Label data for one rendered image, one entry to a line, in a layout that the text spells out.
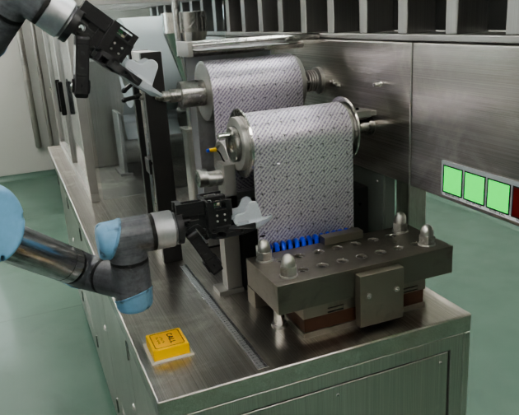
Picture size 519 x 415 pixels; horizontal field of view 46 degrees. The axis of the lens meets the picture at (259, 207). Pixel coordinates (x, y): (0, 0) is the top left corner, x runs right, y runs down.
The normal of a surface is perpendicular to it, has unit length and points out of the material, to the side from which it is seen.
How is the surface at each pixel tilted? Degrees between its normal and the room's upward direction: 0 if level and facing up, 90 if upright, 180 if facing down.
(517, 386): 0
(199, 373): 0
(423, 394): 90
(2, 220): 85
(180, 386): 0
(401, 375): 90
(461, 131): 90
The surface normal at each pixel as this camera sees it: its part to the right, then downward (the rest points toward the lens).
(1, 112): 0.38, 0.26
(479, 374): -0.06, -0.95
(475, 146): -0.92, 0.17
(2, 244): 0.89, 0.00
